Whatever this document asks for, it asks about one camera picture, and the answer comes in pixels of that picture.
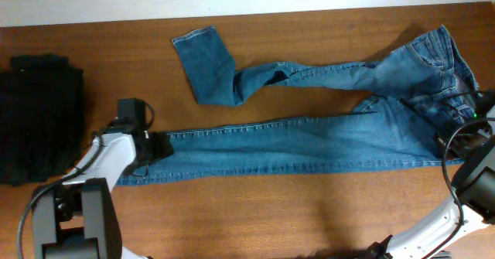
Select blue denim jeans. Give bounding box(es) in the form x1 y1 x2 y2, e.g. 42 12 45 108
118 26 479 186

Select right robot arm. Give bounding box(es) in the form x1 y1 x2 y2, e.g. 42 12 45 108
361 89 494 259

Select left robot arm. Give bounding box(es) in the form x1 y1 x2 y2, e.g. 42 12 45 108
22 98 173 259

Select black folded garment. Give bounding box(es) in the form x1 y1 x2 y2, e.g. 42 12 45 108
1 54 85 186

